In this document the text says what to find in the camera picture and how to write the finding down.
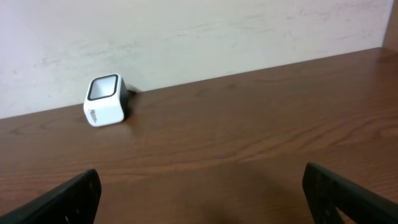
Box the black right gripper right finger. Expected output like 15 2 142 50
302 162 397 223

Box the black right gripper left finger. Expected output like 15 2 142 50
1 169 101 224

